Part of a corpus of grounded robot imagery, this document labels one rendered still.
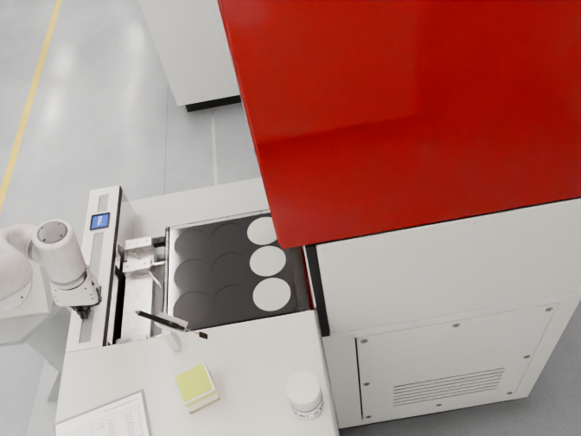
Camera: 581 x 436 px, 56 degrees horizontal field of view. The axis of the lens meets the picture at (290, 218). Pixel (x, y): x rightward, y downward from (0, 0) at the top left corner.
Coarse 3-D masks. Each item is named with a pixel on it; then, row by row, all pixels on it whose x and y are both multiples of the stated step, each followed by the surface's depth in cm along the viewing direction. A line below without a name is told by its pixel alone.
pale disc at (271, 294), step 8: (264, 280) 147; (272, 280) 147; (280, 280) 147; (256, 288) 146; (264, 288) 146; (272, 288) 145; (280, 288) 145; (288, 288) 145; (256, 296) 145; (264, 296) 144; (272, 296) 144; (280, 296) 144; (288, 296) 143; (256, 304) 143; (264, 304) 143; (272, 304) 142; (280, 304) 142
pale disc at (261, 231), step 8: (256, 224) 160; (264, 224) 160; (272, 224) 159; (248, 232) 159; (256, 232) 158; (264, 232) 158; (272, 232) 157; (256, 240) 156; (264, 240) 156; (272, 240) 155
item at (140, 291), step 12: (144, 252) 162; (156, 252) 164; (132, 276) 157; (144, 276) 156; (132, 288) 154; (144, 288) 153; (132, 300) 151; (144, 300) 151; (132, 312) 149; (132, 324) 146; (144, 324) 146; (132, 336) 144
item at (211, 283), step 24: (264, 216) 161; (192, 240) 159; (216, 240) 158; (240, 240) 157; (192, 264) 154; (216, 264) 153; (240, 264) 152; (288, 264) 150; (192, 288) 149; (216, 288) 148; (240, 288) 147; (168, 312) 145; (192, 312) 144; (216, 312) 143; (240, 312) 142; (264, 312) 141; (288, 312) 140
